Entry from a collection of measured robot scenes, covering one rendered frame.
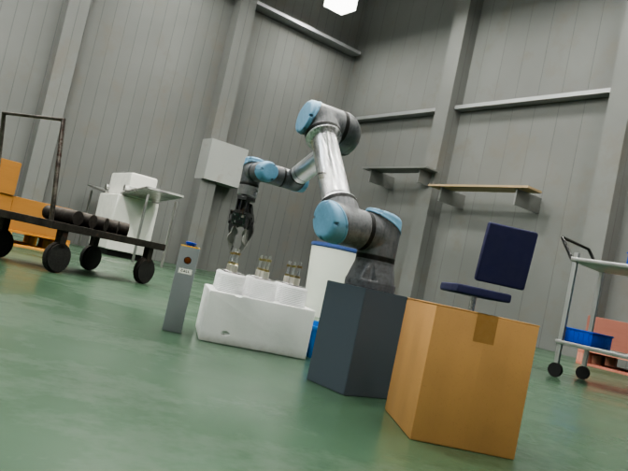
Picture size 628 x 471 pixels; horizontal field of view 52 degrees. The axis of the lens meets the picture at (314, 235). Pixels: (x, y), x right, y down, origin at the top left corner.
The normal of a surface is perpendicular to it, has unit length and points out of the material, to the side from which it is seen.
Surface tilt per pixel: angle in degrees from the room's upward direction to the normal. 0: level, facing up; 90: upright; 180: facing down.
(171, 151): 90
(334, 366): 90
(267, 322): 90
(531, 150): 90
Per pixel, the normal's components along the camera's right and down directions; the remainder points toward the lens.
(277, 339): 0.21, -0.02
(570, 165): -0.79, -0.21
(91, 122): 0.58, 0.07
